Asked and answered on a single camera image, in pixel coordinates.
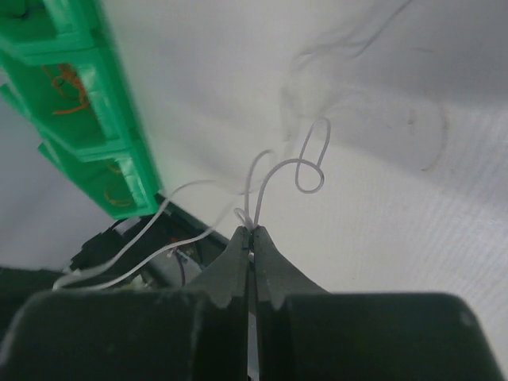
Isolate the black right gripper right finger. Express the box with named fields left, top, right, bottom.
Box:
left=252, top=226, right=328, bottom=380

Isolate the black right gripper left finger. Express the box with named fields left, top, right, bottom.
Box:
left=186, top=227, right=250, bottom=380

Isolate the orange thin wire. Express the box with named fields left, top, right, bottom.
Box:
left=41, top=63, right=96, bottom=117

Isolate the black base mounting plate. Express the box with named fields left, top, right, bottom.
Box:
left=59, top=202, right=233, bottom=291

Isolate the green plastic compartment tray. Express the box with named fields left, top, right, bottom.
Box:
left=1, top=1, right=159, bottom=219

